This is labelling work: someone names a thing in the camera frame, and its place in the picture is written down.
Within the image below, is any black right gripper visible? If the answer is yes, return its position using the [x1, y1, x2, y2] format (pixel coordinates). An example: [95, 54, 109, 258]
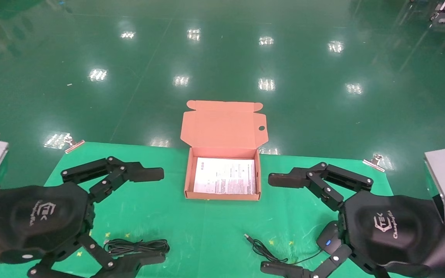
[260, 162, 445, 278]

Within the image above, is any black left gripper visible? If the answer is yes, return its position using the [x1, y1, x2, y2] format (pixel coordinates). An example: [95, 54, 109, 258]
[0, 156, 166, 278]

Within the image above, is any white printed manual sheet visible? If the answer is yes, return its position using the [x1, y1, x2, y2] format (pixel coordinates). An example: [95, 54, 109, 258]
[194, 157, 256, 195]

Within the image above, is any black wired mouse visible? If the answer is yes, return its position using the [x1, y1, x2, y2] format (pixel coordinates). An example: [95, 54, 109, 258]
[245, 223, 343, 266]

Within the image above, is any black data cable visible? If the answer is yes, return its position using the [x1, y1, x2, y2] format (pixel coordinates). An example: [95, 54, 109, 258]
[104, 239, 170, 256]

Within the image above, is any metal binder clip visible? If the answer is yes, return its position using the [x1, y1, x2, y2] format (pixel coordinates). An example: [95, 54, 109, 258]
[363, 154, 386, 173]
[65, 135, 85, 154]

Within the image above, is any brown cardboard box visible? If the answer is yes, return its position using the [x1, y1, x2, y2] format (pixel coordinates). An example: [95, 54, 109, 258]
[180, 100, 268, 201]

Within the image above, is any green table mat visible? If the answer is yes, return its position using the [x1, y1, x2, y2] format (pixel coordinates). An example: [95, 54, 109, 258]
[0, 142, 428, 278]

